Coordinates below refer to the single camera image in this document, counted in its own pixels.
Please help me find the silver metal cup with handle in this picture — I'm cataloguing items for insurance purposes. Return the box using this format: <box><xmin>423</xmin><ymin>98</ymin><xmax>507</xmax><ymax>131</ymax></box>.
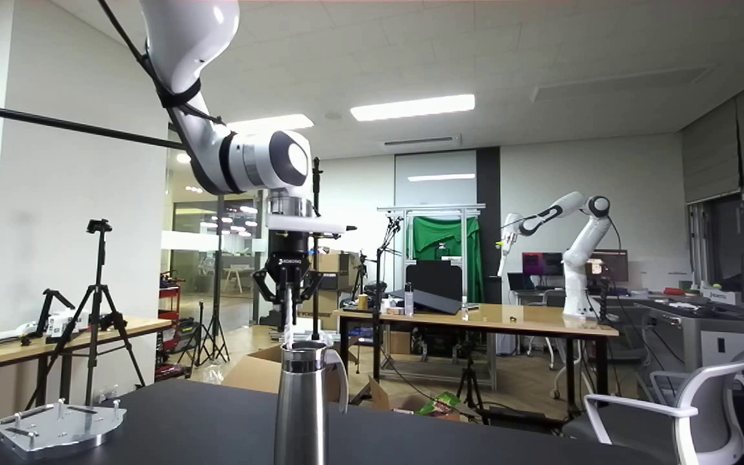
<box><xmin>272</xmin><ymin>339</ymin><xmax>352</xmax><ymax>465</ymax></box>

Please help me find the black microphone stand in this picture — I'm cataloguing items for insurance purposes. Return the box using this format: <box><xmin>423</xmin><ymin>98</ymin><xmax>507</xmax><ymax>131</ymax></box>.
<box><xmin>370</xmin><ymin>215</ymin><xmax>405</xmax><ymax>384</ymax></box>

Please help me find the black light stand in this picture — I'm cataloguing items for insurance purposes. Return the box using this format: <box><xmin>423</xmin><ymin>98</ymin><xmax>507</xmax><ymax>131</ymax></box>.
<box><xmin>189</xmin><ymin>195</ymin><xmax>234</xmax><ymax>366</ymax></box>

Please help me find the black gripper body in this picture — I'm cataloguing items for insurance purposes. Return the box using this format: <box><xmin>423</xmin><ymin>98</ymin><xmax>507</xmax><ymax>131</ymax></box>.
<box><xmin>265</xmin><ymin>231</ymin><xmax>314</xmax><ymax>281</ymax></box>

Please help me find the black boom pole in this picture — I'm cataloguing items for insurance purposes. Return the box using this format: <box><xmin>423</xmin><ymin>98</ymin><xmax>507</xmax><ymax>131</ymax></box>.
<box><xmin>0</xmin><ymin>95</ymin><xmax>185</xmax><ymax>152</ymax></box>

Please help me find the red tool cart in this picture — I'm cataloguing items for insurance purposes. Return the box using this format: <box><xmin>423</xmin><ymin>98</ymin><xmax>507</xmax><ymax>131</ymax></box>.
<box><xmin>156</xmin><ymin>272</ymin><xmax>189</xmax><ymax>382</ymax></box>

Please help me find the long ceiling lamp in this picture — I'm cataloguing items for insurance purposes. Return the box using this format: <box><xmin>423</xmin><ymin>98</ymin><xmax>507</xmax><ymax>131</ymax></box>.
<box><xmin>225</xmin><ymin>112</ymin><xmax>318</xmax><ymax>138</ymax></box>
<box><xmin>348</xmin><ymin>90</ymin><xmax>477</xmax><ymax>123</ymax></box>

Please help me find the dark monitor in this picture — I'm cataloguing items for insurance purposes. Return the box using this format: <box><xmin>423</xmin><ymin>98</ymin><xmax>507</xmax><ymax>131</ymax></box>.
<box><xmin>590</xmin><ymin>249</ymin><xmax>633</xmax><ymax>286</ymax></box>

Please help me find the clear acrylic plate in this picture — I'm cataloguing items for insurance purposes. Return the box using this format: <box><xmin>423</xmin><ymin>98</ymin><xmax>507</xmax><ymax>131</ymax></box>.
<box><xmin>0</xmin><ymin>397</ymin><xmax>128</xmax><ymax>455</ymax></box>

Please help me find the pink lit monitor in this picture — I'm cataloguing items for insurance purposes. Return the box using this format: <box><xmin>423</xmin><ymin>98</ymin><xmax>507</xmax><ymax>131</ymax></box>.
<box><xmin>520</xmin><ymin>250</ymin><xmax>565</xmax><ymax>281</ymax></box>

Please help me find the white cabinet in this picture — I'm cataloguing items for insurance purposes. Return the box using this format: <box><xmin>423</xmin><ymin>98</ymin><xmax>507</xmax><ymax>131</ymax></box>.
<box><xmin>695</xmin><ymin>322</ymin><xmax>744</xmax><ymax>393</ymax></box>

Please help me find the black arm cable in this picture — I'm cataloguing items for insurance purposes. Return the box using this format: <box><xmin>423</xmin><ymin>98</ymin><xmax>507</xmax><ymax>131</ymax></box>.
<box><xmin>99</xmin><ymin>0</ymin><xmax>228</xmax><ymax>127</ymax></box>

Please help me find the wooden work table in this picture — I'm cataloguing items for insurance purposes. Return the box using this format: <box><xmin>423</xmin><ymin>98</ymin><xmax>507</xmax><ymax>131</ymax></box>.
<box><xmin>335</xmin><ymin>303</ymin><xmax>622</xmax><ymax>423</ymax></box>

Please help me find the thin black stand pole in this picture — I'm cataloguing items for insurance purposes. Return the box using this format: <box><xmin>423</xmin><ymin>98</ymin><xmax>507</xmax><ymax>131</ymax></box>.
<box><xmin>311</xmin><ymin>156</ymin><xmax>326</xmax><ymax>344</ymax></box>

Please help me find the wooden side desk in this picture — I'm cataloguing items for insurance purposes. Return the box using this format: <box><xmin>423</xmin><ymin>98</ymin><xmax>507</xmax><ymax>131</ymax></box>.
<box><xmin>0</xmin><ymin>319</ymin><xmax>175</xmax><ymax>408</ymax></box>

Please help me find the white mesh office chair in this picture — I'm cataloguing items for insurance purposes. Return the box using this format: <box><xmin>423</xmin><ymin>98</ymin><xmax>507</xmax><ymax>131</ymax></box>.
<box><xmin>582</xmin><ymin>353</ymin><xmax>744</xmax><ymax>465</ymax></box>

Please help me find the grey window blind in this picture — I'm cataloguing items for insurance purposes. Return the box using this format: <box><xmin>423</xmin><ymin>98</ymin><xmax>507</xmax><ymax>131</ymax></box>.
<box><xmin>680</xmin><ymin>65</ymin><xmax>744</xmax><ymax>206</ymax></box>

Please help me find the black camera tripod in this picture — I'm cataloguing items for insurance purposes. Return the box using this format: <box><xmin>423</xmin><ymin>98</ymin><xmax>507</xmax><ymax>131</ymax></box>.
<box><xmin>26</xmin><ymin>231</ymin><xmax>150</xmax><ymax>408</ymax></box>

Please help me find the green screen cloth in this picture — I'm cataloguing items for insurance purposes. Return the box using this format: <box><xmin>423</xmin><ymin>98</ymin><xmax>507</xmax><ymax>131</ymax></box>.
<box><xmin>410</xmin><ymin>215</ymin><xmax>485</xmax><ymax>306</ymax></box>

